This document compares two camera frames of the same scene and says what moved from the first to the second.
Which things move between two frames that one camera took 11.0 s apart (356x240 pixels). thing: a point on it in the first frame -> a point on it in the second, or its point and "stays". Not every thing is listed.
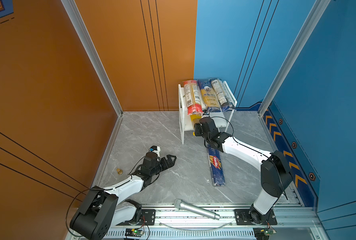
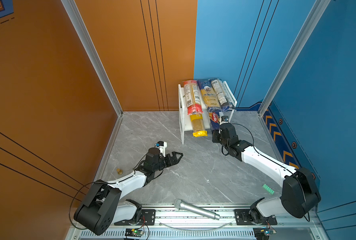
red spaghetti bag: (192, 96) stays
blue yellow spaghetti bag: (210, 97) stays
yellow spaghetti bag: (195, 119) stays
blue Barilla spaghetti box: (216, 166) -> (214, 118)
